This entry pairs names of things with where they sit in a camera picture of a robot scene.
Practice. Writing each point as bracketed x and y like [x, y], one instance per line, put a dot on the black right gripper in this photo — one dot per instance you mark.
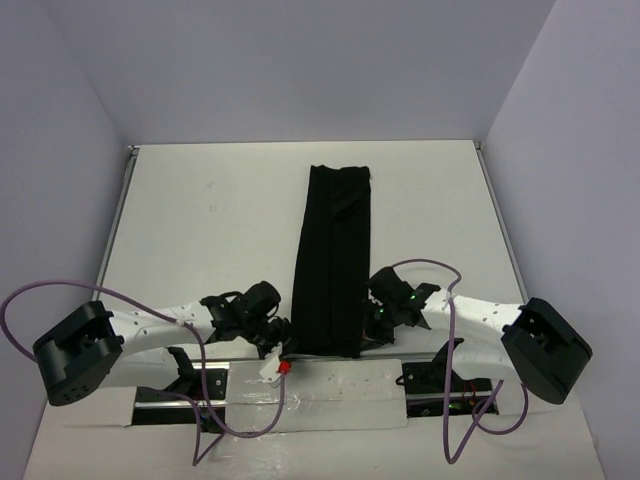
[372, 335]

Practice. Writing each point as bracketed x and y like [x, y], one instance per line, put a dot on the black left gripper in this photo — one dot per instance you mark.
[283, 334]

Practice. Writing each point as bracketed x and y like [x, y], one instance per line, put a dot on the black t shirt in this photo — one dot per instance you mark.
[333, 263]

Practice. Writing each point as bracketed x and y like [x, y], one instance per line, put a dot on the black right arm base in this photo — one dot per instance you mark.
[423, 383]

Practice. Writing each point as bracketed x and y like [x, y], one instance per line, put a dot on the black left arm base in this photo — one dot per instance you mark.
[182, 402]

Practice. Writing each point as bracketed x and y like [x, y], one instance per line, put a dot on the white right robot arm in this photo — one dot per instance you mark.
[531, 344]

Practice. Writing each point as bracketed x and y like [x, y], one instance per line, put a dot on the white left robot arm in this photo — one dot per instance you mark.
[94, 347]

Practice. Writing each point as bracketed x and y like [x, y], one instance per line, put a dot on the silver aluminium rail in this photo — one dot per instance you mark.
[235, 361]

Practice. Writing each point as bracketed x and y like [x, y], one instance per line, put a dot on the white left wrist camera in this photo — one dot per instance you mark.
[275, 366]

